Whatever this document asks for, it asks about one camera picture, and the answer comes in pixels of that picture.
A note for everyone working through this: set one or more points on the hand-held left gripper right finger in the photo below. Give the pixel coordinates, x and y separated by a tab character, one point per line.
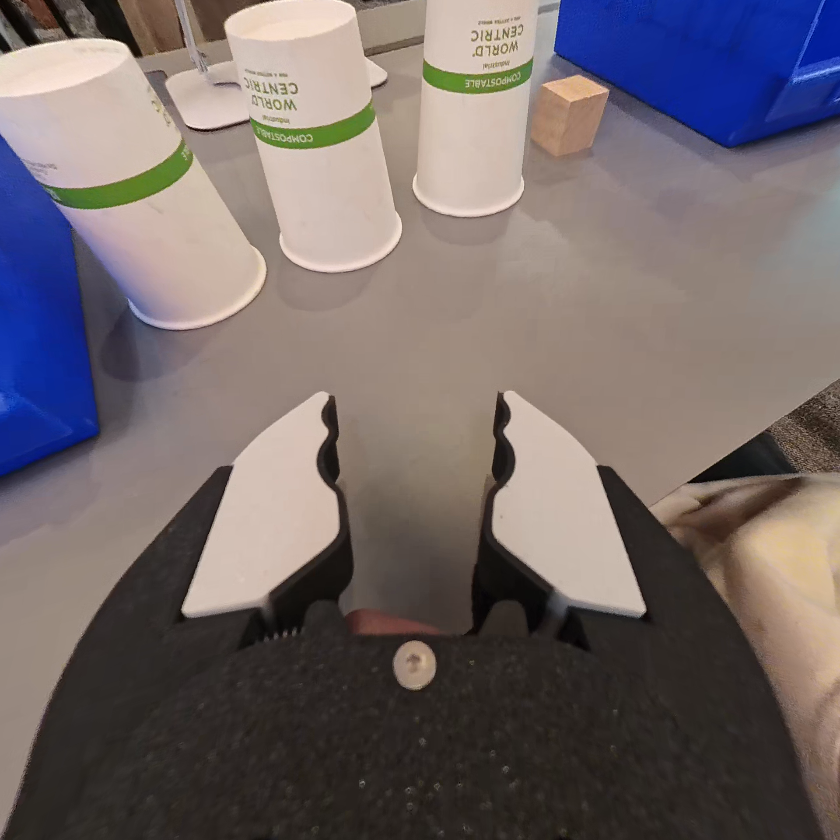
564	525

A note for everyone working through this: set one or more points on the white paper cup green band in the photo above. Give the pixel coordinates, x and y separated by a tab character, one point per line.
151	249
469	151
328	197

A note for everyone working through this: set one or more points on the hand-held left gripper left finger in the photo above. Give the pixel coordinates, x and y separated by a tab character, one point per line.
269	525

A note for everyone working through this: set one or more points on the person's torso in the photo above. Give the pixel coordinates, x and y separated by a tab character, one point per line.
774	577

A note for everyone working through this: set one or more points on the wooden cube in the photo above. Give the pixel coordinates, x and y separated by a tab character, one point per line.
568	118

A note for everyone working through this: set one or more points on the blue plastic bin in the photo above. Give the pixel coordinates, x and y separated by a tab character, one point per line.
689	65
39	328

